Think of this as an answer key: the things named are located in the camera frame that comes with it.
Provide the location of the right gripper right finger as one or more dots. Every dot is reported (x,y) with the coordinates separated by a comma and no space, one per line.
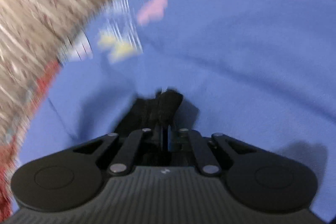
(191,149)

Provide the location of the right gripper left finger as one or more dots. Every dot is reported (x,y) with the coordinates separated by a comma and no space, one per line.
(141,148)

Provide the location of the black pants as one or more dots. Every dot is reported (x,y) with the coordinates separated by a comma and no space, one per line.
(152,117)

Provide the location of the blue printed bedsheet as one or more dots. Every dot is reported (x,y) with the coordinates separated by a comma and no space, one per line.
(261,71)

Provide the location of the red floral blanket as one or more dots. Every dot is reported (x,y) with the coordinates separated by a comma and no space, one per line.
(13,140)

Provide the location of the floral beige curtain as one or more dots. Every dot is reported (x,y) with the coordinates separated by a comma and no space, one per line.
(32,33)

